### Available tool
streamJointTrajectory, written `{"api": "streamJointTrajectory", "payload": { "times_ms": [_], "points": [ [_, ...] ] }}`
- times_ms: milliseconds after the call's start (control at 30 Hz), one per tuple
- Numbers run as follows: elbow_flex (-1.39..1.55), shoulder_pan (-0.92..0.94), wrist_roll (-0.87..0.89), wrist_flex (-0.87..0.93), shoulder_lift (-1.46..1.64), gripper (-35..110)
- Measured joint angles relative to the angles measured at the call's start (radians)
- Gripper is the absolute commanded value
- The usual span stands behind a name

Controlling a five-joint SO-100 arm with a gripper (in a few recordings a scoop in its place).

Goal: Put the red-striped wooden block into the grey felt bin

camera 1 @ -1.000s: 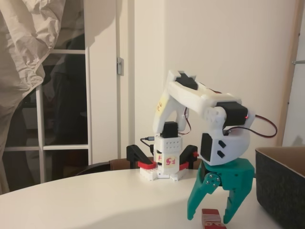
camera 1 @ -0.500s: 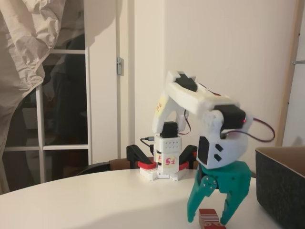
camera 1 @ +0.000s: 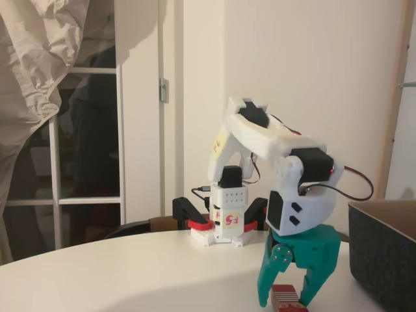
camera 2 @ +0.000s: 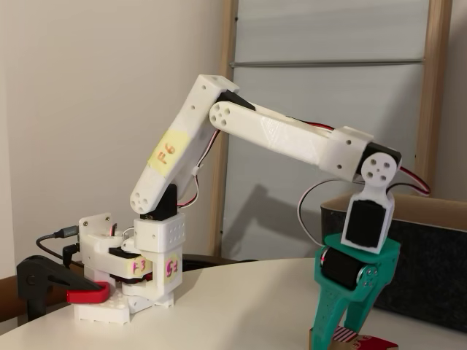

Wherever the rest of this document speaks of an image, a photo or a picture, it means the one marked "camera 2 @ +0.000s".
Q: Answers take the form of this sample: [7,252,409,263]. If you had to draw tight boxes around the wooden framed translucent screen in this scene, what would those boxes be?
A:
[207,0,453,262]

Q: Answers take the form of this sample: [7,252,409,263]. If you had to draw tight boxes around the black power cable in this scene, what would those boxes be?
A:
[61,243,82,269]

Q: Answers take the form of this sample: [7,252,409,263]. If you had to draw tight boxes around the black and red clamp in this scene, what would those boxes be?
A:
[16,254,110,322]

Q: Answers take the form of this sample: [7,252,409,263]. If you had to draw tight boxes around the red striped wooden block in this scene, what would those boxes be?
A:
[305,325,399,350]

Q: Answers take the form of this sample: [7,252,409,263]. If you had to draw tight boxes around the red white black servo cable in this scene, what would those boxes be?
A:
[297,166,432,246]
[178,129,222,211]

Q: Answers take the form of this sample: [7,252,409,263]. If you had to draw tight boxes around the grey USB cable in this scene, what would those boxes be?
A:
[35,225,80,265]

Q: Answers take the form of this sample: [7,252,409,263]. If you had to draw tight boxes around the dark grey felt box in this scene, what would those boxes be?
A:
[320,192,467,335]

